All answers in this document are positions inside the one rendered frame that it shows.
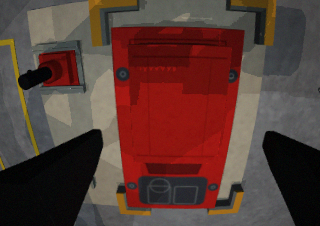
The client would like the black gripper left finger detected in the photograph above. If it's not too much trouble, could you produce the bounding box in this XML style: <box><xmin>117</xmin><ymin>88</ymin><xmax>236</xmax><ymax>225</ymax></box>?
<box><xmin>0</xmin><ymin>129</ymin><xmax>103</xmax><ymax>226</ymax></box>

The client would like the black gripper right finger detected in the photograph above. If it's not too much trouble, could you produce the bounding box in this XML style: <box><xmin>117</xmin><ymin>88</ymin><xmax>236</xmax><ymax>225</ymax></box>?
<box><xmin>263</xmin><ymin>130</ymin><xmax>320</xmax><ymax>226</ymax></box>

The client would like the yellow rectangular outline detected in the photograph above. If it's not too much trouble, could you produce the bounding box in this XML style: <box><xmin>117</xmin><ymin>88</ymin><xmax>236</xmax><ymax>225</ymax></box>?
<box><xmin>0</xmin><ymin>38</ymin><xmax>40</xmax><ymax>170</ymax></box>

